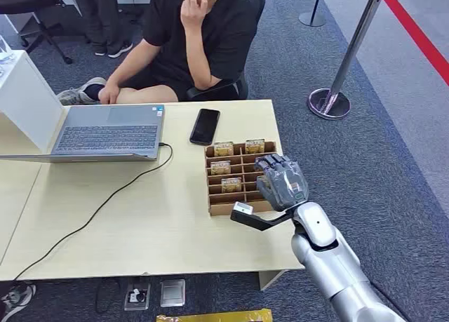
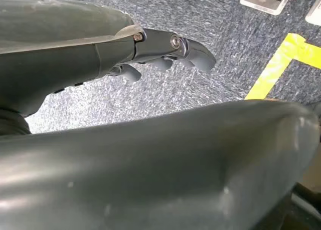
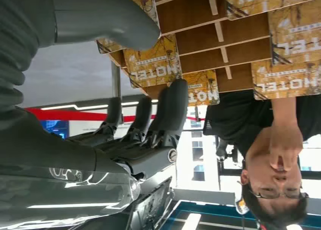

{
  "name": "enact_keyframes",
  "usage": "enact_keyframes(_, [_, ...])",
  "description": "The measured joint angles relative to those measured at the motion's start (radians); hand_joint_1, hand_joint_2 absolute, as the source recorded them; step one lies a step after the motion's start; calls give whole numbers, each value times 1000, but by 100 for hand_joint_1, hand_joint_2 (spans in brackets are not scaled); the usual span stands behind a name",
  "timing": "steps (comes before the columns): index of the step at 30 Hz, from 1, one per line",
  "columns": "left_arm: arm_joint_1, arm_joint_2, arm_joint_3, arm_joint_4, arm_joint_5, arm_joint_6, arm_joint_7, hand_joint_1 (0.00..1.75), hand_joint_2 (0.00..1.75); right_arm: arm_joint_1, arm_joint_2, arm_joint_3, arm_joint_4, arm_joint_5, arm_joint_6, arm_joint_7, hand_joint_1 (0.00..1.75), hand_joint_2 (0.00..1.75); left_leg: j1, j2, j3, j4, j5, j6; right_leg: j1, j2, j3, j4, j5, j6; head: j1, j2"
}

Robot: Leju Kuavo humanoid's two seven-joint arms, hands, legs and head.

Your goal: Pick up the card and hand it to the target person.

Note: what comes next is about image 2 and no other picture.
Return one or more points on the black frame bar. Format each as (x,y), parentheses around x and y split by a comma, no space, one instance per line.
(306,197)

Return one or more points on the silver floor socket box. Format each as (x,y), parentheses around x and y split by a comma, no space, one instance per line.
(260,3)
(314,16)

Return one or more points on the yellow floor tape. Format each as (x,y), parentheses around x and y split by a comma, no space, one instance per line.
(278,64)

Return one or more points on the ribbed grey left arm sleeve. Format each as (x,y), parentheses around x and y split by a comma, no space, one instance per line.
(12,124)

